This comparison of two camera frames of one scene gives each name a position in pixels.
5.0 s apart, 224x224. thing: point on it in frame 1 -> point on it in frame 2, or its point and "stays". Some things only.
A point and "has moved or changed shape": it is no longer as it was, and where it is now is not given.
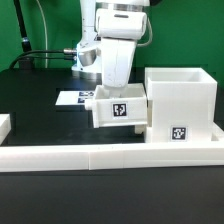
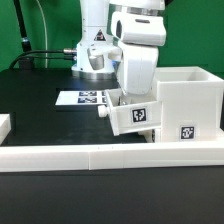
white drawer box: x=123 y=107 has moved or changed shape
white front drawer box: x=140 y=128 -> x=151 y=135
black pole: x=26 y=46 stays
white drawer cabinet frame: x=181 y=106 has moved or changed shape
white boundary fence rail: x=91 y=157 stays
